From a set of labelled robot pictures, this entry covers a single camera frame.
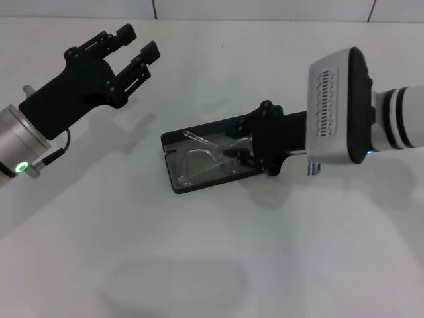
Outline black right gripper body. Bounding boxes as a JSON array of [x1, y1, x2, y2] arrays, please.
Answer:
[[250, 99, 309, 176]]

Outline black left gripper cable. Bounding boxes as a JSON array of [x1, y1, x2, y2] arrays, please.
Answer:
[[25, 128, 72, 178]]

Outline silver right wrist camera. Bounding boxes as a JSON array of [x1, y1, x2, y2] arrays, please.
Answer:
[[305, 46, 375, 166]]

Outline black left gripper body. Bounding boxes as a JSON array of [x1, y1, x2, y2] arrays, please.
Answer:
[[18, 47, 130, 140]]

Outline black glasses case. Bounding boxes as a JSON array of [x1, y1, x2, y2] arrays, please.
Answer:
[[161, 113, 266, 195]]

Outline clear transparent glasses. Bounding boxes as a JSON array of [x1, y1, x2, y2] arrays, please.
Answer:
[[178, 130, 253, 186]]

